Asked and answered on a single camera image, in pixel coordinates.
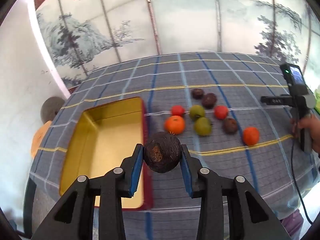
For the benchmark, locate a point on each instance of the person's right hand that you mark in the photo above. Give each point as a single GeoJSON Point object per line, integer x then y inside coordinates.
{"type": "Point", "coordinates": [306, 126]}

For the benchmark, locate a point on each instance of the green packet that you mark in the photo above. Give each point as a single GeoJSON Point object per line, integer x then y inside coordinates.
{"type": "Point", "coordinates": [317, 100]}

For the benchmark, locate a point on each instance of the grey plaid tablecloth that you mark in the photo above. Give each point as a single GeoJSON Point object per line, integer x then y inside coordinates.
{"type": "Point", "coordinates": [225, 167]}

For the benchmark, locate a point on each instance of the ink landscape folding screen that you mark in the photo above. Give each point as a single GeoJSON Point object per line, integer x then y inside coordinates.
{"type": "Point", "coordinates": [175, 17]}

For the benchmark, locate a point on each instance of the large orange tangerine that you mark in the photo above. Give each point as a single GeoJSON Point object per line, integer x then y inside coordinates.
{"type": "Point", "coordinates": [251, 136]}
{"type": "Point", "coordinates": [174, 125]}

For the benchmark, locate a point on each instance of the small red tomato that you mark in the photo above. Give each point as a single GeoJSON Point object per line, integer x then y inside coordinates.
{"type": "Point", "coordinates": [177, 110]}
{"type": "Point", "coordinates": [221, 112]}

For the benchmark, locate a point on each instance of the gold tin box red sides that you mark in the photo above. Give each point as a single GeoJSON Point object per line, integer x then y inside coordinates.
{"type": "Point", "coordinates": [112, 142]}

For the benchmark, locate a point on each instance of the brown wrinkled passion fruit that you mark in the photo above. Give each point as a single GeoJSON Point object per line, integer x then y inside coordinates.
{"type": "Point", "coordinates": [230, 125]}

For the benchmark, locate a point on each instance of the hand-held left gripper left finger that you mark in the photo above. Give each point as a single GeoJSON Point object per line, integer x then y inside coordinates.
{"type": "Point", "coordinates": [136, 171]}

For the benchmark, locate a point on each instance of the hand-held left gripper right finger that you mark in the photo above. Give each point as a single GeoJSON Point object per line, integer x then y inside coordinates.
{"type": "Point", "coordinates": [186, 171]}

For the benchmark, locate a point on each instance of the purple patterned clothing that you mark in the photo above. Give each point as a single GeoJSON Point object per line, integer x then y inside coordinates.
{"type": "Point", "coordinates": [292, 223]}

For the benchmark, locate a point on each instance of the orange round stool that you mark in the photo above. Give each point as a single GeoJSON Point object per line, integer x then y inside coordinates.
{"type": "Point", "coordinates": [38, 140]}

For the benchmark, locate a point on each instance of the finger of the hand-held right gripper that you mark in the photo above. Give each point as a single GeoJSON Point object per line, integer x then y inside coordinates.
{"type": "Point", "coordinates": [276, 100]}

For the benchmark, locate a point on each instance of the green round fruit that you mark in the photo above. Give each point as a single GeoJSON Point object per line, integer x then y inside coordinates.
{"type": "Point", "coordinates": [197, 112]}
{"type": "Point", "coordinates": [203, 126]}

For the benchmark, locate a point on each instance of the dark purple passion fruit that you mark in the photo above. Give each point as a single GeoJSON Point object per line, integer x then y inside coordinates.
{"type": "Point", "coordinates": [209, 100]}
{"type": "Point", "coordinates": [197, 93]}

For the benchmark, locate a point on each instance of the dark brown rough round fruit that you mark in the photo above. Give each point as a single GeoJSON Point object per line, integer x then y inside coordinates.
{"type": "Point", "coordinates": [162, 155]}

